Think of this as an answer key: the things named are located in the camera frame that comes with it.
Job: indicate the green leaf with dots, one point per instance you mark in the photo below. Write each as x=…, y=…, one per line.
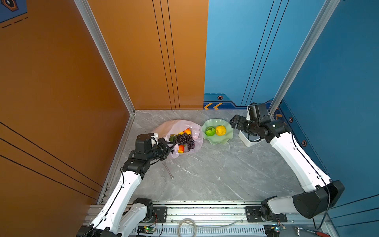
x=173, y=138

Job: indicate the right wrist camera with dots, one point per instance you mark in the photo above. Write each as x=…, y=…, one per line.
x=258, y=111

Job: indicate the light green fruit plate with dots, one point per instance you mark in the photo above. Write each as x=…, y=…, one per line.
x=218, y=139

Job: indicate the red yellow mango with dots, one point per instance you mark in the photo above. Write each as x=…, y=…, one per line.
x=181, y=149

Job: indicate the red handled tool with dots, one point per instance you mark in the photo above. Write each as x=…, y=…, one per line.
x=317, y=233

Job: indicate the green bumpy fruit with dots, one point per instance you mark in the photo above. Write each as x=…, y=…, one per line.
x=210, y=131

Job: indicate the small metal wrench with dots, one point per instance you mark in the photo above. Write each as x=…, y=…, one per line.
x=167, y=169

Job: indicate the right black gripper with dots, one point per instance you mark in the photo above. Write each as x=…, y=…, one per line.
x=235, y=118

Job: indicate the aluminium front rail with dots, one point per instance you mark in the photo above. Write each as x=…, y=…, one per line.
x=227, y=219

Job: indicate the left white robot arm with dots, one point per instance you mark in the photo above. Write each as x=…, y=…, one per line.
x=113, y=220

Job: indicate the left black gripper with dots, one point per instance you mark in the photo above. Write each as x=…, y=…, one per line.
x=163, y=144

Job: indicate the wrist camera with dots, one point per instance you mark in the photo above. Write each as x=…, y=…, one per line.
x=145, y=142
x=258, y=111

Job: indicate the yellow starfruit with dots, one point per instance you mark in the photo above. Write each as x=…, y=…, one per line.
x=221, y=130

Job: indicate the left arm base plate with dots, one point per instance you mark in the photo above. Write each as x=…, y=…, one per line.
x=156, y=213

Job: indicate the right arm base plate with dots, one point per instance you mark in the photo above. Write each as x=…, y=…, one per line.
x=254, y=214

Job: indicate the red pear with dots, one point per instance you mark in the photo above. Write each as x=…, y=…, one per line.
x=187, y=131

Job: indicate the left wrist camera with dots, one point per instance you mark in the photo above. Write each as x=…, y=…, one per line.
x=145, y=142

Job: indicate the left green circuit board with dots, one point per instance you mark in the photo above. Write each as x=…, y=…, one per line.
x=146, y=230

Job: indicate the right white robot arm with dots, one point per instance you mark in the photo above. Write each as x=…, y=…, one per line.
x=320, y=192

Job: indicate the right green circuit board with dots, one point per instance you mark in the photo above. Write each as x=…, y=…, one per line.
x=274, y=230

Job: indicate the white grey tissue box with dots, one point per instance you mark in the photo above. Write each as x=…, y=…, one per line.
x=248, y=140

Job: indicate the green circuit board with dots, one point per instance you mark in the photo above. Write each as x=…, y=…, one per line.
x=146, y=230
x=274, y=230

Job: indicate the pink plastic bag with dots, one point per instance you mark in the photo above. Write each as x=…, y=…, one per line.
x=176, y=127

